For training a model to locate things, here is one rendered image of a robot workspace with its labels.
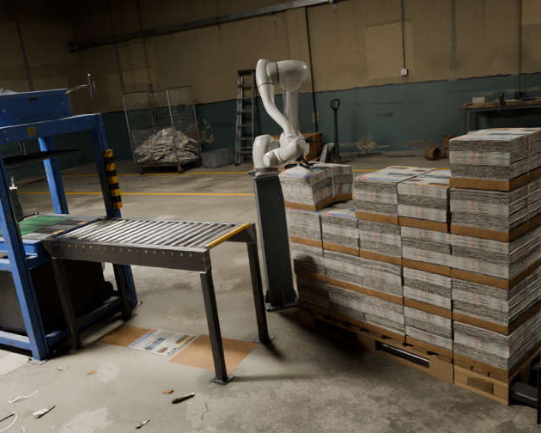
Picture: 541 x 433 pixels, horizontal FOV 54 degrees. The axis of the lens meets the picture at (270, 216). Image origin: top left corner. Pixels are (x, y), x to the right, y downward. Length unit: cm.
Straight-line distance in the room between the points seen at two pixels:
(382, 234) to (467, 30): 696
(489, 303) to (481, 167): 66
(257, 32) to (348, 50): 194
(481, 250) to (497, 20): 717
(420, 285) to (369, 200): 53
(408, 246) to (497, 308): 53
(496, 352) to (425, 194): 83
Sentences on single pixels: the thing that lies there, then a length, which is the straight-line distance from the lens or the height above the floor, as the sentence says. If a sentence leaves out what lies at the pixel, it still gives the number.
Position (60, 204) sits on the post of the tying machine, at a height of 85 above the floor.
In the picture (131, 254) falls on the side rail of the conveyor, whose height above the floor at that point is 75.
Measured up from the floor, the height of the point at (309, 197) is 92.
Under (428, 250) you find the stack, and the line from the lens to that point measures 281.
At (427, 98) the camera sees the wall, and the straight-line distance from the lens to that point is 975.
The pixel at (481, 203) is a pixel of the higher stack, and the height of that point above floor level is 100.
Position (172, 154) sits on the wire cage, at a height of 42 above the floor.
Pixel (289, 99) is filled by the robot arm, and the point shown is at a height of 151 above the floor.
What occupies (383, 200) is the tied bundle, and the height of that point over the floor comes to 96.
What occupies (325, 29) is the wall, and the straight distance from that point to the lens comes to 1032.
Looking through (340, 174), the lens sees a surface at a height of 101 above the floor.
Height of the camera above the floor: 166
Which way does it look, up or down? 15 degrees down
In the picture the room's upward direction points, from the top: 7 degrees counter-clockwise
